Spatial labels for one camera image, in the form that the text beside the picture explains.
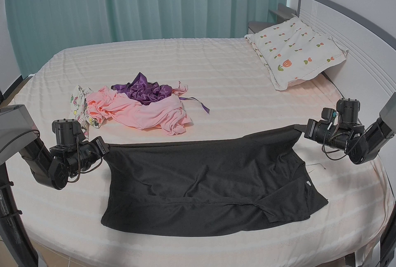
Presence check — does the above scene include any black T-shirt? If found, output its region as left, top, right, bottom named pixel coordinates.
left=100, top=123, right=329, bottom=237

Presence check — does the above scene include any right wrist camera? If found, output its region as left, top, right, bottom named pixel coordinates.
left=321, top=107, right=337, bottom=121

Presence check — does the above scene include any grey bedside table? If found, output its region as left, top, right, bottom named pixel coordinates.
left=247, top=2, right=299, bottom=34

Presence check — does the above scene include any purple garment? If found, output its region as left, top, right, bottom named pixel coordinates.
left=111, top=71, right=211, bottom=114

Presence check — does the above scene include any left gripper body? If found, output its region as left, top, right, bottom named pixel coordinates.
left=88, top=135, right=109, bottom=161

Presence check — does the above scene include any white printed garment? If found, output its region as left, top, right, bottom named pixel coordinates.
left=69, top=84, right=104, bottom=142

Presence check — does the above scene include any bed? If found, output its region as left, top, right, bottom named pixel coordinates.
left=0, top=0, right=396, bottom=267

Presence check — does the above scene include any white printed pillow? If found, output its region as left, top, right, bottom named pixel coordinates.
left=244, top=13, right=348, bottom=91

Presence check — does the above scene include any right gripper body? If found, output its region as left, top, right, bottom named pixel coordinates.
left=304, top=119, right=330, bottom=143

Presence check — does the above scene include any black cable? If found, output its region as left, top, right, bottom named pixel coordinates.
left=321, top=142, right=349, bottom=161

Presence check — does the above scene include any pink garment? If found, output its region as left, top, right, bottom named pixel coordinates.
left=85, top=81, right=193, bottom=137

